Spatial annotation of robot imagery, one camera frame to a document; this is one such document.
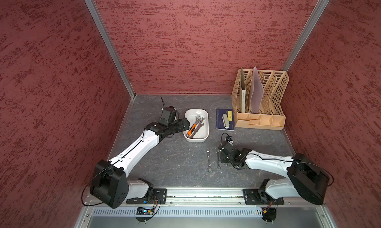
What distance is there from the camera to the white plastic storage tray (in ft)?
3.07

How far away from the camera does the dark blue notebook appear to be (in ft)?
3.35

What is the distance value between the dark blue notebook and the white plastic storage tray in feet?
0.27
